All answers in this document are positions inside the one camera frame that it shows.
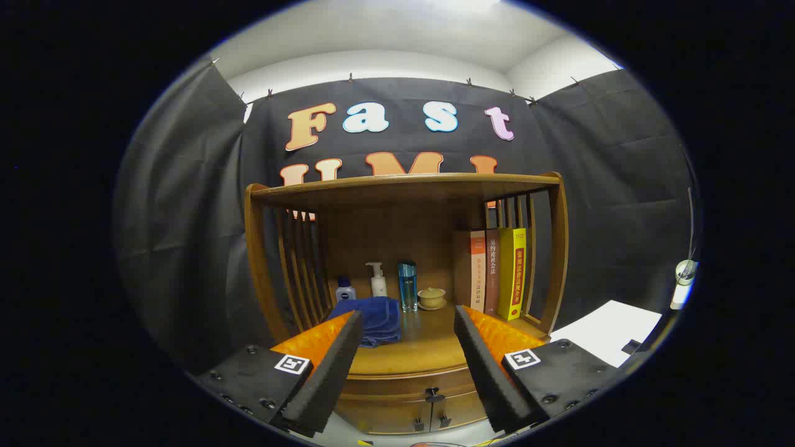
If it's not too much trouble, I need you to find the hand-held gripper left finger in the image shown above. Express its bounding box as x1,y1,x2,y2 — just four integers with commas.
193,310,365,438

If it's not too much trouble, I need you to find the brown book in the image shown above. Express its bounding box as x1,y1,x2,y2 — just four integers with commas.
484,229,501,316

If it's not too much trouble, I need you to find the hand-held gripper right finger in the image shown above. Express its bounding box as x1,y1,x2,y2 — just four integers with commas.
453,304,620,435

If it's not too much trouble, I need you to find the yellow book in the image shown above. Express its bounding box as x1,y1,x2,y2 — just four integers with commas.
498,227,527,322

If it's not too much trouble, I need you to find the blue glass bottle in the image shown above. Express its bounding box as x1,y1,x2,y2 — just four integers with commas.
397,261,419,313

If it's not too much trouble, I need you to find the beige book with orange spine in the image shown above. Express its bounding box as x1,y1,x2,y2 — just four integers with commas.
453,230,487,312

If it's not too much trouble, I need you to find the wooden cabinet with slatted sides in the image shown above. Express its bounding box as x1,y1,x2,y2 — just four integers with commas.
244,172,570,435

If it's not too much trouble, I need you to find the white drawer cabinet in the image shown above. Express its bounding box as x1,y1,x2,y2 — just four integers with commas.
550,300,663,368

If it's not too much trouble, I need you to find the white power strip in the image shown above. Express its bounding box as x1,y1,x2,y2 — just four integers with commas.
670,260,699,311

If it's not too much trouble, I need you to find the beige lidded teacup with saucer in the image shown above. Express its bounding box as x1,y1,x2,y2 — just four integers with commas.
417,287,447,311

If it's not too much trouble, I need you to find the black backdrop cloth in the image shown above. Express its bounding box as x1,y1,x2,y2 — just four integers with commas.
114,59,693,373

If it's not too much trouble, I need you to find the white pump bottle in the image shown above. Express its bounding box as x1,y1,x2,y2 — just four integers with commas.
365,261,388,298

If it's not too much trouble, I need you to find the folded blue towel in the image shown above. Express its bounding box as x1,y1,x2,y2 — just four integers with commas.
327,296,402,348

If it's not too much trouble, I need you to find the wooden drawer with black knob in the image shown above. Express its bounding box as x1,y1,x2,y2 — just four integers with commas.
340,368,479,404

